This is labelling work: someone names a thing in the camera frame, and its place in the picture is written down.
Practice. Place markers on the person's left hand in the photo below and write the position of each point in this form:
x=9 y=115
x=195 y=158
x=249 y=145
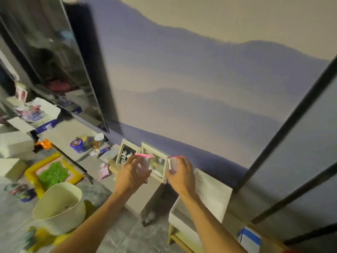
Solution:
x=131 y=176

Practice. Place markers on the person's right hand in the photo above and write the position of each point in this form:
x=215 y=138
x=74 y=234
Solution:
x=183 y=179

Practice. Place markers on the pink topped white packet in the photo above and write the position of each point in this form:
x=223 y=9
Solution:
x=147 y=160
x=173 y=163

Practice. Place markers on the white box blue stripe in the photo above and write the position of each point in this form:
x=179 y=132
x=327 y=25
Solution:
x=248 y=241

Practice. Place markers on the person's left forearm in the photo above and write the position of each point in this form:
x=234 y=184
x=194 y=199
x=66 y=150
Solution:
x=97 y=223

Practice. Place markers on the person's right forearm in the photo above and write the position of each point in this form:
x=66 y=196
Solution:
x=210 y=226

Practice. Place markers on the wooden peg rack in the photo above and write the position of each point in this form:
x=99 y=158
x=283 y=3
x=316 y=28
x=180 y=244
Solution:
x=114 y=165

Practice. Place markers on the pink small sachet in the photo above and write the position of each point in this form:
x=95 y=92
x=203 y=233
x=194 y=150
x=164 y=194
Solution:
x=104 y=172

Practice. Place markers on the grey notebook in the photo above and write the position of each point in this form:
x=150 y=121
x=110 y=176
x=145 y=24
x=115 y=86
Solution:
x=109 y=155

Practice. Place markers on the open white cardboard box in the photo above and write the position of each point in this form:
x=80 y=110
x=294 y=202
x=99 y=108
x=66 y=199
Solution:
x=213 y=192

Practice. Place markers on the blue red candy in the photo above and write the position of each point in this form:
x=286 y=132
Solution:
x=104 y=150

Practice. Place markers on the gold clear snack wrapper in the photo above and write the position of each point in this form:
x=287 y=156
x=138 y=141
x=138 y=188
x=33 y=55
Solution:
x=96 y=145

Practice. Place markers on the white round gadget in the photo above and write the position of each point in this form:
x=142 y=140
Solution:
x=99 y=137

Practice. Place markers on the blue round tub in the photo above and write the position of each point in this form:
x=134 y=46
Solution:
x=77 y=146

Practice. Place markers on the yellow card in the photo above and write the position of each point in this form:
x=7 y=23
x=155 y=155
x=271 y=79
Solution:
x=82 y=137

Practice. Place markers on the green play sand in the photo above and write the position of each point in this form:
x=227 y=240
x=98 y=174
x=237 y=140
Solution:
x=54 y=175

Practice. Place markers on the cream plastic bucket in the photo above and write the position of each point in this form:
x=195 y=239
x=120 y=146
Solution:
x=58 y=205

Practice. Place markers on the grey television cabinet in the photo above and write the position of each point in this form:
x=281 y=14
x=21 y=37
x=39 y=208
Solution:
x=63 y=130

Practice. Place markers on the orange packet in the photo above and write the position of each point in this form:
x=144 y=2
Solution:
x=44 y=144

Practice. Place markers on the yellow plastic toy seat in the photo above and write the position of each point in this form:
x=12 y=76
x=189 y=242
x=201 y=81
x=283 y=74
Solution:
x=60 y=238

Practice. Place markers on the blue flat pack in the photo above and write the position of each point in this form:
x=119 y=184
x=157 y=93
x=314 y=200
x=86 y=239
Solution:
x=47 y=126

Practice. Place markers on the yellow sand tray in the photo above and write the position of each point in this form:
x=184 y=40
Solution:
x=30 y=172

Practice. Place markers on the open white flap carton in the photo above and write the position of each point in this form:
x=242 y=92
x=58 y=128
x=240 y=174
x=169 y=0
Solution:
x=48 y=109

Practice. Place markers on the yellow wooden side table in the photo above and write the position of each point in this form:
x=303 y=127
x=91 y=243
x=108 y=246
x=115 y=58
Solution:
x=268 y=245

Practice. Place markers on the colourful toy figure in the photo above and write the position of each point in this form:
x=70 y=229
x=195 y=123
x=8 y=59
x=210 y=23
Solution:
x=21 y=193

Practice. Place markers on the pink blue toy bundle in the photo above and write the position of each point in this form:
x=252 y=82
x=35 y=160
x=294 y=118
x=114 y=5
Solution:
x=30 y=113

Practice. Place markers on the white cube box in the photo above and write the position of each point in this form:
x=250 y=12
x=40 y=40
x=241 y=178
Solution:
x=11 y=169
x=15 y=143

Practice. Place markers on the red white picture stand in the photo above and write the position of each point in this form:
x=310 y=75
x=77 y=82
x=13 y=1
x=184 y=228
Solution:
x=21 y=93

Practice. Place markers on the black flat television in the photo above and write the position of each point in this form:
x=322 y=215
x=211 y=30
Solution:
x=47 y=63

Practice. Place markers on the white frame monochrome photo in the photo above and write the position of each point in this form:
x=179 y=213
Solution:
x=126 y=152

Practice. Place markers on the white frame green photo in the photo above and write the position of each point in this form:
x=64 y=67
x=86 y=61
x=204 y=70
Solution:
x=159 y=165

